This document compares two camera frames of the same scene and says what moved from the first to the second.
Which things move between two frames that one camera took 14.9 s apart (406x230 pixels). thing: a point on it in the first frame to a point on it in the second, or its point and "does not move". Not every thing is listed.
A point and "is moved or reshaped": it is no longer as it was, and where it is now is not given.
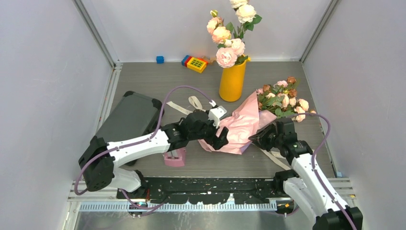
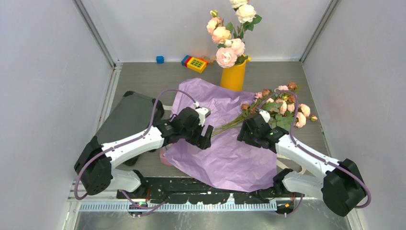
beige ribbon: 194,105 to 283,163
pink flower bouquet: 270,101 is moved or reshaped
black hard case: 136,115 does not move
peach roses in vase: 231,50 does not move
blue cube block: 160,59 does not move
